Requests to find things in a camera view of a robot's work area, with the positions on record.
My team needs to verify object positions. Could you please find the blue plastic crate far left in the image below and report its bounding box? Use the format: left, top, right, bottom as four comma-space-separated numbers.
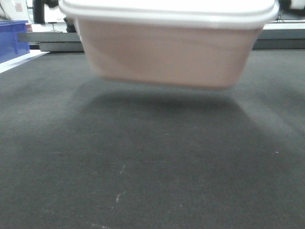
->
0, 20, 30, 63

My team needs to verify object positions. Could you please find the pink bin with white lid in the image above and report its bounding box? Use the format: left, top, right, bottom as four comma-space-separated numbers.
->
59, 0, 279, 89

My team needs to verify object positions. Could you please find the grey metal platform edge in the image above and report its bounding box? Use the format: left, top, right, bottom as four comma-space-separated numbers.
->
18, 32, 84, 52

